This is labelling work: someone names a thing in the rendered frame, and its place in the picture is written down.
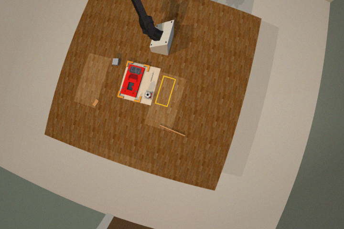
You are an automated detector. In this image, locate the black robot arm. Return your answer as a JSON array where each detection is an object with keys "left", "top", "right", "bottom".
[{"left": 131, "top": 0, "right": 163, "bottom": 41}]

